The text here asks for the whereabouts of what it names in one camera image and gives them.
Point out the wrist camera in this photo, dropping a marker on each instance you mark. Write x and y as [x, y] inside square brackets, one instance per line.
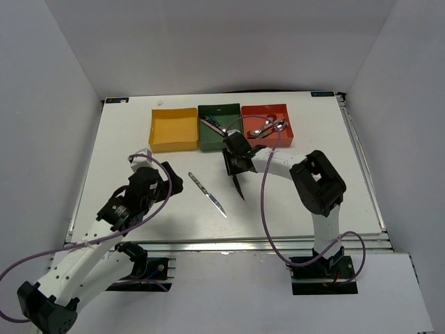
[233, 132]
[140, 159]

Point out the blue corner label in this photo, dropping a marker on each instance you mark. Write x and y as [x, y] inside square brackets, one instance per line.
[116, 100]
[322, 94]

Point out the teal handled spoon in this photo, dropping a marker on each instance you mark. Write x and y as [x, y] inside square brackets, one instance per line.
[277, 127]

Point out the yellow paper box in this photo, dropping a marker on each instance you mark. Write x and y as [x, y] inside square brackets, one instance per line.
[173, 130]

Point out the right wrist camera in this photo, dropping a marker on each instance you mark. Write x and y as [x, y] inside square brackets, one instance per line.
[233, 132]

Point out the left blue corner label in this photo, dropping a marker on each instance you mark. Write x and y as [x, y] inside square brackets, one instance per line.
[116, 100]

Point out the black handled spoon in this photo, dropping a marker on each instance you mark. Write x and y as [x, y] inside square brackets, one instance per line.
[270, 118]

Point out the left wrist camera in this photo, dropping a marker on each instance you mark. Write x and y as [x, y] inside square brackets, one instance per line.
[140, 159]

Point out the pink handled fork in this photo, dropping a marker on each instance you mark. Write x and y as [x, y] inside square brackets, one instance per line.
[219, 131]

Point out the teal handled knife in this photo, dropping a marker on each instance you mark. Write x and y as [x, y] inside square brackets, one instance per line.
[238, 187]

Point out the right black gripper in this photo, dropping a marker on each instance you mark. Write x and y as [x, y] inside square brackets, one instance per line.
[231, 170]

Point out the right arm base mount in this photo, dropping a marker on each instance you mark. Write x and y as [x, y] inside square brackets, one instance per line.
[316, 280]

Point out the right blue corner label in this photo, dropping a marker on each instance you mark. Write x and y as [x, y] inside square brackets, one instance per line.
[322, 94]

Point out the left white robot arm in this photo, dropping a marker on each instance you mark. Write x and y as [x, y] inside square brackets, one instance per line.
[53, 303]

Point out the red paper box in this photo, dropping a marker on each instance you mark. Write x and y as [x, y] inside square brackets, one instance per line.
[254, 117]

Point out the black patterned handle knife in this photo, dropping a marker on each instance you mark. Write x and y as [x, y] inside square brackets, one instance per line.
[210, 196]

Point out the green paper box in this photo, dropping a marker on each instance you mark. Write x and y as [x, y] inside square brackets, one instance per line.
[225, 115]

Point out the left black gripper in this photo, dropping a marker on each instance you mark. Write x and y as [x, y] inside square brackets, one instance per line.
[177, 186]

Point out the pink handled spoon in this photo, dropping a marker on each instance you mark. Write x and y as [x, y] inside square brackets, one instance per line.
[257, 132]

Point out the teal handled fork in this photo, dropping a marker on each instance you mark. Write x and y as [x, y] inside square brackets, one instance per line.
[212, 120]

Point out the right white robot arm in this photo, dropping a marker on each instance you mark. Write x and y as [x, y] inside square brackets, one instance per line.
[318, 184]

